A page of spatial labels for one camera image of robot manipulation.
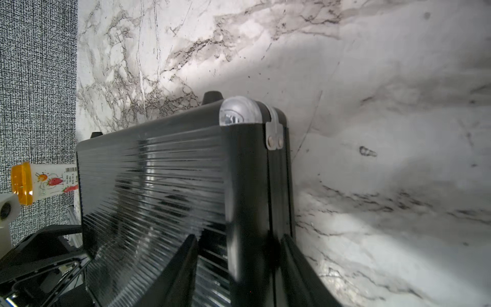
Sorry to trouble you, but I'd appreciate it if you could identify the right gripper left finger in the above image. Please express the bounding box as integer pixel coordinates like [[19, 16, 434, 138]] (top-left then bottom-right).
[[136, 235, 198, 307]]

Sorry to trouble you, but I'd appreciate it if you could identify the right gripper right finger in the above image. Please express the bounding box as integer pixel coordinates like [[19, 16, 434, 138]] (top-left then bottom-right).
[[280, 234, 341, 307]]

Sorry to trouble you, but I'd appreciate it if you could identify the black poker set case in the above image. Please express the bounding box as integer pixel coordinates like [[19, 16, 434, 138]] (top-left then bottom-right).
[[76, 96, 294, 306]]

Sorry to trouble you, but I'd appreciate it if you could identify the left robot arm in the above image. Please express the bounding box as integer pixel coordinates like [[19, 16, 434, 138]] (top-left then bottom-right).
[[1, 225, 90, 306]]

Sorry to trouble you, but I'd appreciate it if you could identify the orange lid container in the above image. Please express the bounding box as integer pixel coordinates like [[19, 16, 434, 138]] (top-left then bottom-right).
[[10, 162, 79, 205]]

